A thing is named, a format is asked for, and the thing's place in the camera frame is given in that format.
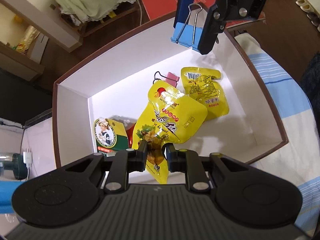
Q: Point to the green lip salve card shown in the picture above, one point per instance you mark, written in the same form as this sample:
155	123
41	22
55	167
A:
110	136

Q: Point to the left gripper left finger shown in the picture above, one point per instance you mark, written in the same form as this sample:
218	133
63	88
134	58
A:
122	164

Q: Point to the blue thermos flask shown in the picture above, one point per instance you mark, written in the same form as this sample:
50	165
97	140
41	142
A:
7	189

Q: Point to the red snack packet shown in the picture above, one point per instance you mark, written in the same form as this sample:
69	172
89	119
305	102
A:
129	133

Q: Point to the plaid tablecloth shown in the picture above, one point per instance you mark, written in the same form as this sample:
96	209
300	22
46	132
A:
297	161

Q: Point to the brown cardboard box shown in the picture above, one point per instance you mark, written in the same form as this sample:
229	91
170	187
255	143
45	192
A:
114	83

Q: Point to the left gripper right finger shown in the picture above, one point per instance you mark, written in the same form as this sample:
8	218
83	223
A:
189	163

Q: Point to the pink binder clip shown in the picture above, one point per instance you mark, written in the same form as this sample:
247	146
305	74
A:
169	78

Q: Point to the yellow chestnut snack pouch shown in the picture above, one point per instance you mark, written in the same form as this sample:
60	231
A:
169	117

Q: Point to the blue binder clip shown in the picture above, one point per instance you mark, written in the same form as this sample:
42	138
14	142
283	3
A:
188	35

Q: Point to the white charger plug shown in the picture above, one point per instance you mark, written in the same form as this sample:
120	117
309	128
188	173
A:
27	157

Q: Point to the yellow foil snack pouch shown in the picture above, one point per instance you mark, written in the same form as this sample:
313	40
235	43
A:
202	85

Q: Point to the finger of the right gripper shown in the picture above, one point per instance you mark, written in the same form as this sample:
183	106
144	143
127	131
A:
214	24
182	11

